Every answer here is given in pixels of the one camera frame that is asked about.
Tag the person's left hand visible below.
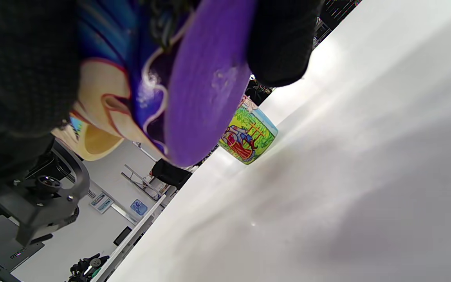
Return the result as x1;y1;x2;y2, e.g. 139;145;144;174
0;131;56;208

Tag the person's right hand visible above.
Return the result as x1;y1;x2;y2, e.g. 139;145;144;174
0;0;324;137

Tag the large blue Russian doll top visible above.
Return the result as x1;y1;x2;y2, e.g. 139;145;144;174
51;116;125;162

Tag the medium Russian doll base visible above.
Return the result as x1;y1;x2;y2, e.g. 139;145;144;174
71;0;257;168

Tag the large Russian doll base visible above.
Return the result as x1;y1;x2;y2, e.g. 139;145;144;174
218;95;279;165

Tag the white step ladder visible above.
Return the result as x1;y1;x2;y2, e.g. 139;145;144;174
121;164;159;201

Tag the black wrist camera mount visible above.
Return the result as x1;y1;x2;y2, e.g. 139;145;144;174
0;140;91;248

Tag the white wall sign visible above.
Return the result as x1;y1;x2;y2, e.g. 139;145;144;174
89;192;114;214

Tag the blue wall sign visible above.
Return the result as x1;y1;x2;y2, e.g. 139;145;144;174
130;199;149;217

